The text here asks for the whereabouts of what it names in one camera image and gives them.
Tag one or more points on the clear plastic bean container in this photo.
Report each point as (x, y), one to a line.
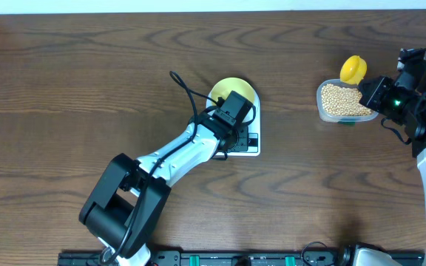
(340, 119)

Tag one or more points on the black rail with green clamps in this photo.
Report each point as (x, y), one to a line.
(314, 254)

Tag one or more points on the white digital kitchen scale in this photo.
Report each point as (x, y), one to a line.
(254, 132)

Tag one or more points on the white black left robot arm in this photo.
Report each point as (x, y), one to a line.
(125, 205)

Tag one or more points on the yellow plastic bowl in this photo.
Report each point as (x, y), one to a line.
(224, 87)

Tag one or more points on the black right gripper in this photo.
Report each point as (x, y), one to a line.
(371, 99)

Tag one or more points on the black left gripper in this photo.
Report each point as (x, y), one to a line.
(242, 145)

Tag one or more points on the yellow measuring scoop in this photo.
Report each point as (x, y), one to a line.
(353, 70)

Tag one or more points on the dried yellow beans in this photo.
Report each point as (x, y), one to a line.
(341, 101)

